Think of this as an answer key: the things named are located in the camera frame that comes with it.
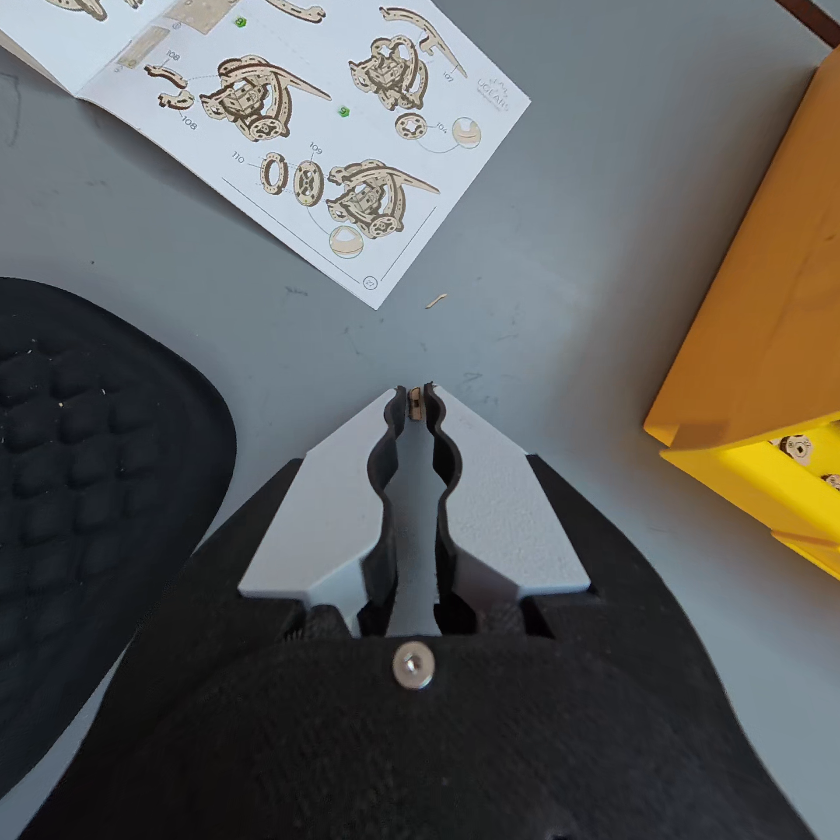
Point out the black chair armrest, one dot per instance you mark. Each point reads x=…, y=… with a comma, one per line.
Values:
x=98, y=492

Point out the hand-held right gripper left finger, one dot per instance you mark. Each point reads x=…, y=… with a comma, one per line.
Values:
x=315, y=525

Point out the open instruction booklet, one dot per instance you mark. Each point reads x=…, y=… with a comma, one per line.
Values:
x=295, y=65

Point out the small wooden offcut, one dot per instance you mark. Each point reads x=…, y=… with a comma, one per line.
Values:
x=415, y=403

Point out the yellow plastic bin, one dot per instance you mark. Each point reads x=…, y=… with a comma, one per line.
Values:
x=774, y=295

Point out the round wooden gear piece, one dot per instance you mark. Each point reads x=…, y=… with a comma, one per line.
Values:
x=794, y=448
x=832, y=482

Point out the wooden splinter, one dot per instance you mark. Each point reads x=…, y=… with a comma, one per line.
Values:
x=436, y=300

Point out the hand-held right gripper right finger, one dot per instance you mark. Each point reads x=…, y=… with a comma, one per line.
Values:
x=512, y=525

